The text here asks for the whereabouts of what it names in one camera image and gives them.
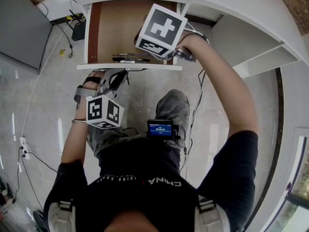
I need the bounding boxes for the person's camouflage trouser leg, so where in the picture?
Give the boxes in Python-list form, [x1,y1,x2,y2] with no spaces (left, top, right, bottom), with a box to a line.
[154,88,192,152]
[86,119,146,157]

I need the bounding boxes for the small black screen device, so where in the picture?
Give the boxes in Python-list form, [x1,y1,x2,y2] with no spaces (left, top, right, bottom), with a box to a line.
[147,119,181,141]

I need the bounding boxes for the black router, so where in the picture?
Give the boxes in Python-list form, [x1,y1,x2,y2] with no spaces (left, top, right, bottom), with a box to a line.
[69,8,87,42]

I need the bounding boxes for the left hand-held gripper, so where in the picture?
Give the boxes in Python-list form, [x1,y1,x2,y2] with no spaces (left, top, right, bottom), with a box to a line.
[73,69,129,130]

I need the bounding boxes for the white floor cable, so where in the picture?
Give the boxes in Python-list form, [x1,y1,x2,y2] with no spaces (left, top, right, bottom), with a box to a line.
[21,25,71,138]

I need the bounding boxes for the black framed window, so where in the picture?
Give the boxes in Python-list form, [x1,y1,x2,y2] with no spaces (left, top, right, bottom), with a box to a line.
[272,128,309,232]

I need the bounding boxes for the white desk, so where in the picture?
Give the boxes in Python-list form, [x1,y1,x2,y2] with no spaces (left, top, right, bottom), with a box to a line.
[54,0,309,78]

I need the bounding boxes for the person's left camouflage trouser leg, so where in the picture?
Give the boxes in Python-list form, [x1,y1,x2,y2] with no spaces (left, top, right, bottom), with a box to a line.
[86,119,146,157]

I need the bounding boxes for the grey harness shoulder strap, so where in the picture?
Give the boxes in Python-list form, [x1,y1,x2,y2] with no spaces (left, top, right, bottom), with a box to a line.
[197,199,230,232]
[48,199,76,232]

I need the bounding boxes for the person's left hand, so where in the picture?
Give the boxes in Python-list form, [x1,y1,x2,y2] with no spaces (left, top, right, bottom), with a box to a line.
[82,70,107,91]

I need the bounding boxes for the grey metal cabinet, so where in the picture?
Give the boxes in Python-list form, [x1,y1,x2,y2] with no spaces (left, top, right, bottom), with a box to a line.
[0,0,55,73]

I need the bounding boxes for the white power strip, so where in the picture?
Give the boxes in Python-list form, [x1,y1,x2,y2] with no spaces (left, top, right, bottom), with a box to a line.
[19,136,31,160]

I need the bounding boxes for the person's right camouflage trouser leg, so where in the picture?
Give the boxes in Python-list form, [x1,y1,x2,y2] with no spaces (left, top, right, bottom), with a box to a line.
[154,88,192,152]

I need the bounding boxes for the black pen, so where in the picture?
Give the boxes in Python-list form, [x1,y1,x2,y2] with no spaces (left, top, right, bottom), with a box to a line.
[112,58,151,63]

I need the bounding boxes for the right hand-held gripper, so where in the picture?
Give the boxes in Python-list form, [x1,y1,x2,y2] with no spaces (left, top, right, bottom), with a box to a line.
[134,3,196,63]

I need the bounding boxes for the white drawer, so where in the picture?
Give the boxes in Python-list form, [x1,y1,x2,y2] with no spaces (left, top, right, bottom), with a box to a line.
[76,0,183,72]

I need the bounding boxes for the person's black shirt torso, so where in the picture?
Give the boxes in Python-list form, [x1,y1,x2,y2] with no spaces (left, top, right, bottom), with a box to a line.
[43,130,259,232]

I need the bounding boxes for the person's left forearm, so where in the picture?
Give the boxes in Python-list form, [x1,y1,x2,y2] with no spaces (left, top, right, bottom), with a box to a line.
[60,105,89,166]

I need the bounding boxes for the person's right forearm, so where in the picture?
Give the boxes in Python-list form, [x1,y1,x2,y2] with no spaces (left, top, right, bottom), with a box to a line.
[180,34,259,140]

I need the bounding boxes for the black floor cable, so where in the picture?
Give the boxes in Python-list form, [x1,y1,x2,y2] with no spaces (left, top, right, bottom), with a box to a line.
[7,151,58,204]

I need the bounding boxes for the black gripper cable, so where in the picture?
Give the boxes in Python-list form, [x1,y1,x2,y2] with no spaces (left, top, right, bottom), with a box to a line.
[178,69,206,179]

